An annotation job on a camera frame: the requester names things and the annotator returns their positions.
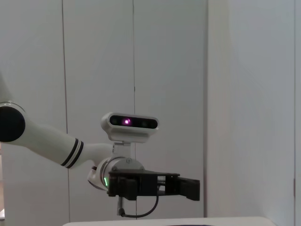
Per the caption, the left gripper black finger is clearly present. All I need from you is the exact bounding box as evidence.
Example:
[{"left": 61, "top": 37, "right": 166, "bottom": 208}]
[
  {"left": 176, "top": 188, "right": 201, "bottom": 202},
  {"left": 176, "top": 178, "right": 201, "bottom": 191}
]

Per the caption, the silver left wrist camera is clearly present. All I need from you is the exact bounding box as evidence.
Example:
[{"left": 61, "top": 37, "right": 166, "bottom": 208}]
[{"left": 101, "top": 112, "right": 159, "bottom": 163}]

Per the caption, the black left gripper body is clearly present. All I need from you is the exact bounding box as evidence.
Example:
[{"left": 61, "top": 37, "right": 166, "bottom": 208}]
[{"left": 108, "top": 169, "right": 181, "bottom": 201}]

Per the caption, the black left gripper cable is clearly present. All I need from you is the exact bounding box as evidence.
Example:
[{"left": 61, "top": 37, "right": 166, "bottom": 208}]
[{"left": 116, "top": 194, "right": 159, "bottom": 218}]

